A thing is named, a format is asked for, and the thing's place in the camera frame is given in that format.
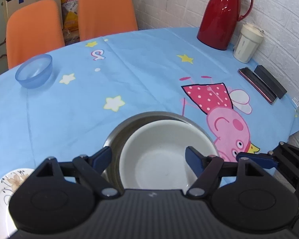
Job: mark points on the white ceramic bowl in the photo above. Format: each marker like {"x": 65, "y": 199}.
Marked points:
{"x": 159, "y": 154}

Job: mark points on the black rectangular box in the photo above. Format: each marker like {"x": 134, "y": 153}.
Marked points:
{"x": 271, "y": 81}

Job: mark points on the white floral plate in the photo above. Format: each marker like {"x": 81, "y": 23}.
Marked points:
{"x": 5, "y": 186}

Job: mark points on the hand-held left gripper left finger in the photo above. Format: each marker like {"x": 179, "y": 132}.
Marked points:
{"x": 102, "y": 158}

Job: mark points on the white tumbler cup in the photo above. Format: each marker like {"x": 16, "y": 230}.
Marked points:
{"x": 246, "y": 47}

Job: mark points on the red thermos jug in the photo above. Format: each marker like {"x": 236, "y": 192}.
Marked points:
{"x": 219, "y": 17}

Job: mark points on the orange chair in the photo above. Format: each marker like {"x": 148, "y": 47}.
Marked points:
{"x": 104, "y": 12}
{"x": 32, "y": 29}

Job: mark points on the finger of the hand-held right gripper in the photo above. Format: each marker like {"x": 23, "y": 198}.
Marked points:
{"x": 259, "y": 159}

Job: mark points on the yellow snack bag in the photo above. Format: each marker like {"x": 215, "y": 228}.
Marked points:
{"x": 69, "y": 7}

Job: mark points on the blue translucent plastic bowl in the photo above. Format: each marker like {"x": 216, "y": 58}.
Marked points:
{"x": 35, "y": 72}

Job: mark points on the smartphone with red case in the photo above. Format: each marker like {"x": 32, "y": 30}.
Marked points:
{"x": 258, "y": 84}

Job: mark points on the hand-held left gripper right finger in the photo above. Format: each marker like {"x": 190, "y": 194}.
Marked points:
{"x": 193, "y": 158}

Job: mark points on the stainless steel bowl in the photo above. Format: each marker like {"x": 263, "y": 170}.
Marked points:
{"x": 119, "y": 132}

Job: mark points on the blue cartoon tablecloth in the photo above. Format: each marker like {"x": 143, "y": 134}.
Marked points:
{"x": 139, "y": 79}

